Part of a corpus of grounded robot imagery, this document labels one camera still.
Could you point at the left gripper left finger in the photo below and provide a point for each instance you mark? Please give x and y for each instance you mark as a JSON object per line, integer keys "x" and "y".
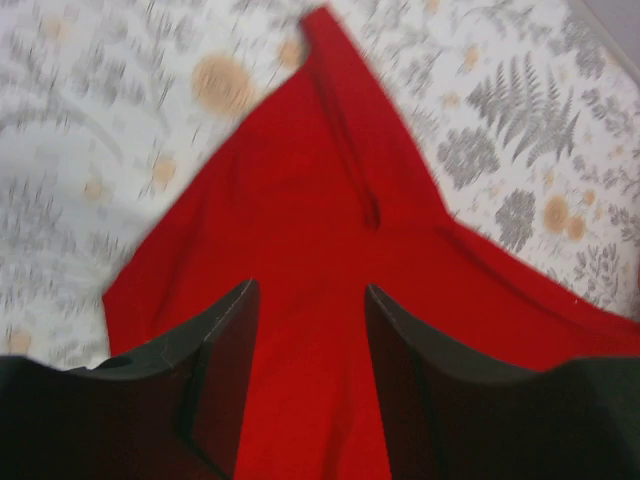
{"x": 171, "y": 408}

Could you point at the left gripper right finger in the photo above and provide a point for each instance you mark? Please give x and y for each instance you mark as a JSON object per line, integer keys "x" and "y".
{"x": 452, "y": 412}

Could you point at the red t shirt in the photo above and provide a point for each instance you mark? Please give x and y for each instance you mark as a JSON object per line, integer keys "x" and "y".
{"x": 319, "y": 193}

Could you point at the floral patterned table mat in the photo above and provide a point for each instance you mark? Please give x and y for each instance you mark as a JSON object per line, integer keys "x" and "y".
{"x": 527, "y": 112}

